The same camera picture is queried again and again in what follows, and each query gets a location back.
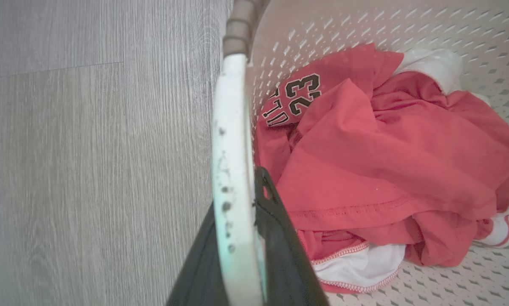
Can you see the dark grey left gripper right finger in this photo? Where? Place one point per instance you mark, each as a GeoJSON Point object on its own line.
{"type": "Point", "coordinates": [286, 259]}

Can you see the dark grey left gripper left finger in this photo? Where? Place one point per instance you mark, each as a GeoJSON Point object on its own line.
{"type": "Point", "coordinates": [199, 272]}

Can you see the white perforated plastic laundry basket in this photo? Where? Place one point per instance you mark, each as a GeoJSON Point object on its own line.
{"type": "Point", "coordinates": [471, 34]}

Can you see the red jersey with number 23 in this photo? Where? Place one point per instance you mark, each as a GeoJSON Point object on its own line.
{"type": "Point", "coordinates": [377, 161]}

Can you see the white cloth garment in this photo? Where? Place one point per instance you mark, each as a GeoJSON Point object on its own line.
{"type": "Point", "coordinates": [435, 66]}

